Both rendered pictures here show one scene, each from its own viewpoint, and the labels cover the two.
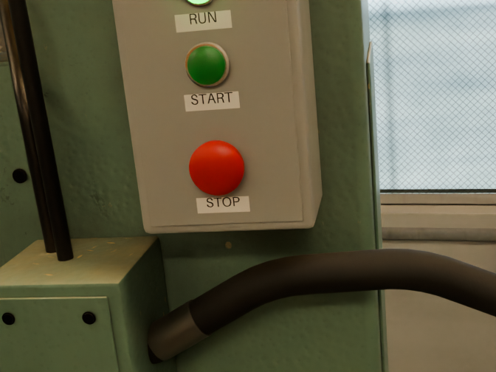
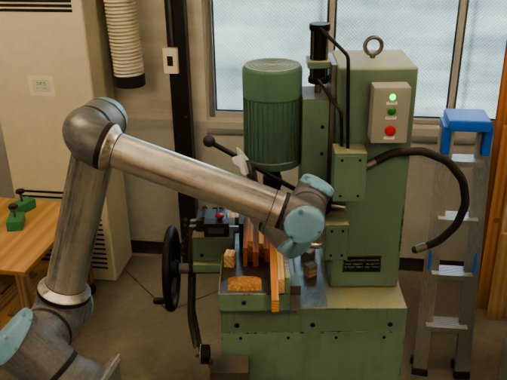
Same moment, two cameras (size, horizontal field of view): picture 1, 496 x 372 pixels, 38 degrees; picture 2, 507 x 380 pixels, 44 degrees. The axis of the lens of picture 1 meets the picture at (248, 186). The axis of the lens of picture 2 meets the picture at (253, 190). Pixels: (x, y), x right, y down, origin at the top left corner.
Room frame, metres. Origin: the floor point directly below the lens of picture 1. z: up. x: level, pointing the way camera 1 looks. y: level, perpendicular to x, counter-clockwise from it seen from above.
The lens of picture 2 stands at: (-1.16, 0.69, 1.96)
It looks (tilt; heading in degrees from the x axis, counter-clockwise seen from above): 25 degrees down; 349
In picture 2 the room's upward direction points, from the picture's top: 1 degrees counter-clockwise
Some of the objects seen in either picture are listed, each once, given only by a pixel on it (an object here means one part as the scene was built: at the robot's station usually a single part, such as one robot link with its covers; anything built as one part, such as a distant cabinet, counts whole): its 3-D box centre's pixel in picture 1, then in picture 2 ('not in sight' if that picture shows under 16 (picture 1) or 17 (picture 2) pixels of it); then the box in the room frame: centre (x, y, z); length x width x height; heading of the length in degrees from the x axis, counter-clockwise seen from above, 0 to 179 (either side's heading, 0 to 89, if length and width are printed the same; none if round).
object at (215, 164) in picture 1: (216, 167); (390, 130); (0.38, 0.02, 1.36); 0.03 x 0.01 x 0.03; 78
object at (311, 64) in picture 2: not in sight; (321, 53); (0.59, 0.16, 1.54); 0.08 x 0.08 x 0.17; 78
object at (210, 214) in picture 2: not in sight; (213, 220); (0.67, 0.48, 0.99); 0.13 x 0.11 x 0.06; 168
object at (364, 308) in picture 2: not in sight; (308, 280); (0.59, 0.17, 0.76); 0.57 x 0.45 x 0.09; 78
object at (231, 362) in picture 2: not in sight; (229, 374); (0.39, 0.49, 0.58); 0.12 x 0.08 x 0.08; 78
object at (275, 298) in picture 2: not in sight; (272, 250); (0.54, 0.31, 0.92); 0.60 x 0.02 x 0.04; 168
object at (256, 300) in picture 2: not in sight; (240, 250); (0.65, 0.40, 0.87); 0.61 x 0.30 x 0.06; 168
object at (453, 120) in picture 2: not in sight; (451, 249); (0.95, -0.56, 0.58); 0.27 x 0.25 x 1.16; 161
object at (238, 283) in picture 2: not in sight; (244, 281); (0.41, 0.43, 0.91); 0.10 x 0.07 x 0.02; 78
